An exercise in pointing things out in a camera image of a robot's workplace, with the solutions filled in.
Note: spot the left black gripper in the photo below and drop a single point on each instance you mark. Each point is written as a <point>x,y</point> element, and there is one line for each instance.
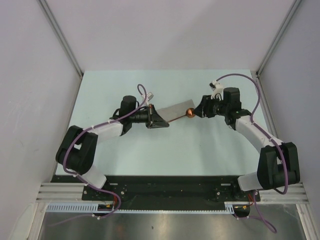
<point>154,120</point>

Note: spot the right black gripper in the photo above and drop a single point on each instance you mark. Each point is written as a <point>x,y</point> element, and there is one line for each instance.
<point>204,108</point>

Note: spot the copper spoon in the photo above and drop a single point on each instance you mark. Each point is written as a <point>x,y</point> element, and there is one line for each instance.
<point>188,113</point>

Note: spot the grey cloth napkin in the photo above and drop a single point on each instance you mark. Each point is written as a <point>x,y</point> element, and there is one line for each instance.
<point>176,111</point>

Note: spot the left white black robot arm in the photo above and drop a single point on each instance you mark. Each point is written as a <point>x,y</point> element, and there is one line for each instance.
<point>77,150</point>

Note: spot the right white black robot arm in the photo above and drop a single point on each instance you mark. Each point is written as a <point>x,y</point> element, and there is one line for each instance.
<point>278,164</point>

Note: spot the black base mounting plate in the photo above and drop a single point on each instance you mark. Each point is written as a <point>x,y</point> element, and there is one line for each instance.
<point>168,194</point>

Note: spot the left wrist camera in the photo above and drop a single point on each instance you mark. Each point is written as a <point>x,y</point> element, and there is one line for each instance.
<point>146,98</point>

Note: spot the aluminium frame rail right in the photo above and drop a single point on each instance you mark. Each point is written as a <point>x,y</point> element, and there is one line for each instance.
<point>265,107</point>

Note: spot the aluminium frame rail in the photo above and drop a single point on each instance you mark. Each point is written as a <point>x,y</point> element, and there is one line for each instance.
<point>60,193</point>
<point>265,107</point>

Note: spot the aluminium frame rail left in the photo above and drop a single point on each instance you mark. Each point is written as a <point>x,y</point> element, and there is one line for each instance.
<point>60,193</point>

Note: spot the aluminium frame post right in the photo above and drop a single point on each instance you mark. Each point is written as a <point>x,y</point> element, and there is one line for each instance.
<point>279,35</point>

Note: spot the aluminium frame post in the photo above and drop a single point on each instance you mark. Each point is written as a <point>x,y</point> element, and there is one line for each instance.
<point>279,35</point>
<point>58,32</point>

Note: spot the aluminium frame post left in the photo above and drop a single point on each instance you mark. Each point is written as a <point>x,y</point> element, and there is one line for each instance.
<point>58,32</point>

